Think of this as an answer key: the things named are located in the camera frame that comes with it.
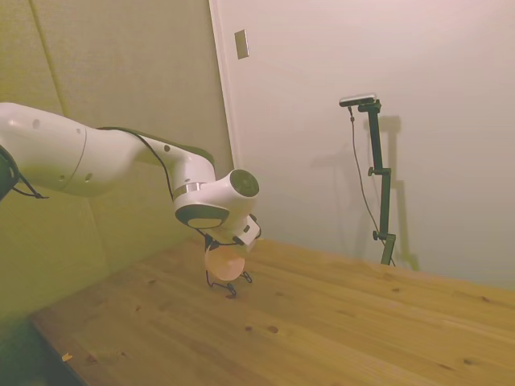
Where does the grey exterior camera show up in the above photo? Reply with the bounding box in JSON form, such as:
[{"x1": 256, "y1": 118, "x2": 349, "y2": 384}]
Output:
[{"x1": 339, "y1": 92, "x2": 378, "y2": 108}]

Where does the pink plastic bowl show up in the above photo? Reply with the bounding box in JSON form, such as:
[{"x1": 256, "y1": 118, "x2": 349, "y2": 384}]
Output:
[{"x1": 204, "y1": 245, "x2": 246, "y2": 282}]

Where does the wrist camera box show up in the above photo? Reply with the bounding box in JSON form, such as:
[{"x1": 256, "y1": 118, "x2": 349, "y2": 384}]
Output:
[{"x1": 240, "y1": 214, "x2": 263, "y2": 247}]

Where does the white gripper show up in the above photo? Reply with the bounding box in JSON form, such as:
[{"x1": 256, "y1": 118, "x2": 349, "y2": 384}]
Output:
[{"x1": 200, "y1": 219, "x2": 253, "y2": 255}]

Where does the black jointed camera stand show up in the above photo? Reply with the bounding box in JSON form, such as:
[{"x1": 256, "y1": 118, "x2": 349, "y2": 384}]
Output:
[{"x1": 356, "y1": 99, "x2": 398, "y2": 266}]

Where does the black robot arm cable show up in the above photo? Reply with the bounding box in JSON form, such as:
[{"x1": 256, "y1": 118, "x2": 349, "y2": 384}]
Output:
[{"x1": 95, "y1": 125, "x2": 177, "y2": 202}]

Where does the grey wall switch plate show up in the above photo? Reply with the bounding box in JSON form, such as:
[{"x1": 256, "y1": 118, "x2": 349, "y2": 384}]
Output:
[{"x1": 233, "y1": 28, "x2": 250, "y2": 60}]

